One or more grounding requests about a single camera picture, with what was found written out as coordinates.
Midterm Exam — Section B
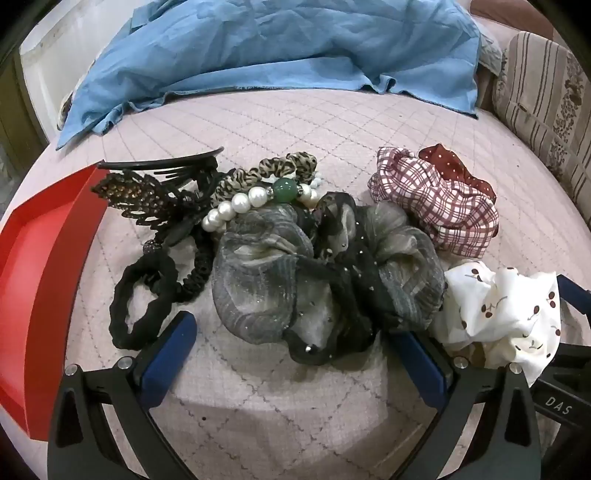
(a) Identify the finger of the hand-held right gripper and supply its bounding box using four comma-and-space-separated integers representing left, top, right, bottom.
556, 274, 591, 347

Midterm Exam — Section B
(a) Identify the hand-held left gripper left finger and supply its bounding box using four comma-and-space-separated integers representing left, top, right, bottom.
47, 310, 199, 480

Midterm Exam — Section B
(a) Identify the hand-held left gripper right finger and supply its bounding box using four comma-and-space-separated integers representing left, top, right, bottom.
390, 330, 541, 480

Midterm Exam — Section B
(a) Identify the white cherry print scrunchie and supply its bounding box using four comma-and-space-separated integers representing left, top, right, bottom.
431, 261, 563, 386

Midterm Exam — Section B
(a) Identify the grey sheer scrunchie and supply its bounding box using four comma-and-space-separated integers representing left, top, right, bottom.
212, 203, 446, 344

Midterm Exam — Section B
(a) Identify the black mesh scrunchie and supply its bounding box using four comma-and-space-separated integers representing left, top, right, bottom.
281, 191, 393, 365

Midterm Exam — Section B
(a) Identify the red plastic tray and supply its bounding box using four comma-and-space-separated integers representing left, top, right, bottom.
0, 165, 112, 439

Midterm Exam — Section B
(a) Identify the pearl bracelet with green bead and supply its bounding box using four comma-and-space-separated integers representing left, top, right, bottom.
202, 171, 324, 234

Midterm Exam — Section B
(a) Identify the black leaf hair claw clip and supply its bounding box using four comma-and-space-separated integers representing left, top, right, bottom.
91, 147, 227, 229

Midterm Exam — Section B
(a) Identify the red plaid scrunchie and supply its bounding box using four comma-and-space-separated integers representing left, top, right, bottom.
368, 147, 500, 258

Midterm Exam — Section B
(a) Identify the red polka dot scrunchie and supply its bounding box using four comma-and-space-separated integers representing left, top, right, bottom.
419, 143, 497, 204

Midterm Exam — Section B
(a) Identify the leopard print scrunchie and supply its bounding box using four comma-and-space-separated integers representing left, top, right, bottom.
210, 152, 319, 210

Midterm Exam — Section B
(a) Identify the striped floral pillow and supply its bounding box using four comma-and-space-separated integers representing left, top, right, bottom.
492, 31, 591, 217

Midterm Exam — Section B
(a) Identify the pink quilted bedspread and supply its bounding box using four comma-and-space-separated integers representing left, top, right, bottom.
0, 88, 591, 480

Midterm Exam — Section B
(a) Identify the wooden cabinet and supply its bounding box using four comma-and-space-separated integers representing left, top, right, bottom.
0, 51, 47, 158

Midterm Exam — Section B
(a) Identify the brown cushion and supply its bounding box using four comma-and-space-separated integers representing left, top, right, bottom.
470, 0, 555, 40

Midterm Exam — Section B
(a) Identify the blue cloth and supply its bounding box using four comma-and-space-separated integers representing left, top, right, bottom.
55, 0, 483, 151

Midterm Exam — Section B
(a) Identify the thick black hair tie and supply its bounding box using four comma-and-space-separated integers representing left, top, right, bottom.
109, 254, 178, 350

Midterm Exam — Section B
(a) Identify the black braided hair tie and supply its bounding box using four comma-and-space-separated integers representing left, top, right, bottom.
173, 226, 213, 303

